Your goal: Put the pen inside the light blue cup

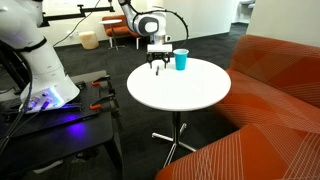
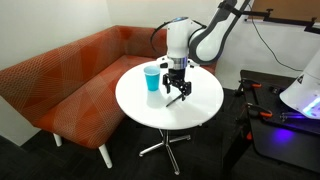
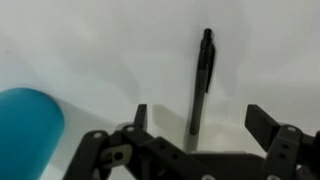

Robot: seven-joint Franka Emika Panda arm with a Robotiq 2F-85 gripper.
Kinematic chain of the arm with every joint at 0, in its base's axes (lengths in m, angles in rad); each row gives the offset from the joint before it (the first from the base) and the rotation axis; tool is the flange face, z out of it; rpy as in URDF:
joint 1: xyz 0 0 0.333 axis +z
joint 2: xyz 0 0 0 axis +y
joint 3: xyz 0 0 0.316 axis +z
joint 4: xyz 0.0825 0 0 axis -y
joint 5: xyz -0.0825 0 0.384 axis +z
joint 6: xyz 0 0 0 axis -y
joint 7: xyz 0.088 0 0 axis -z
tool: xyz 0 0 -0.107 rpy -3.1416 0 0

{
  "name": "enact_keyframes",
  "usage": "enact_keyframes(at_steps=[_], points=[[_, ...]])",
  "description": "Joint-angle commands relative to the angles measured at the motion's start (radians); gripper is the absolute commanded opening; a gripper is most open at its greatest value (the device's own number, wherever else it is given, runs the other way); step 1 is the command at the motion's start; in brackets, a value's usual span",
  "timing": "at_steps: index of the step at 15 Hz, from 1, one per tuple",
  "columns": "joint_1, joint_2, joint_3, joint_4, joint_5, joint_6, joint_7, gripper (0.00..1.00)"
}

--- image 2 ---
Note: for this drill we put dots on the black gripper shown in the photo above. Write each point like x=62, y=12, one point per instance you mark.
x=176, y=76

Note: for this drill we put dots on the black pen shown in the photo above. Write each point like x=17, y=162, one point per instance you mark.
x=171, y=103

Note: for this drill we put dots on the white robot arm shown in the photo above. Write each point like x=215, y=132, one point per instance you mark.
x=180, y=40

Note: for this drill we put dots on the light blue plastic cup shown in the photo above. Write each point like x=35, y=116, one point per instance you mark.
x=152, y=81

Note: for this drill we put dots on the orange patterned corner sofa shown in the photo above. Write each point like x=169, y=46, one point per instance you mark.
x=66, y=83

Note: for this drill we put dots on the black robot cart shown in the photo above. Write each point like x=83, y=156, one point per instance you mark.
x=283, y=150

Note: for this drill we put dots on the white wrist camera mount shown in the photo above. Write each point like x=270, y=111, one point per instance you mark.
x=162, y=62

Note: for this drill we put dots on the round white pedestal table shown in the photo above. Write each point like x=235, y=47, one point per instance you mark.
x=200, y=106

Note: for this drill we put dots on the black mounting rail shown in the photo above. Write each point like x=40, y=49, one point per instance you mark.
x=286, y=21

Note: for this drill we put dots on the brown wall board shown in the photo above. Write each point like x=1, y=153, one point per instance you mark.
x=293, y=8

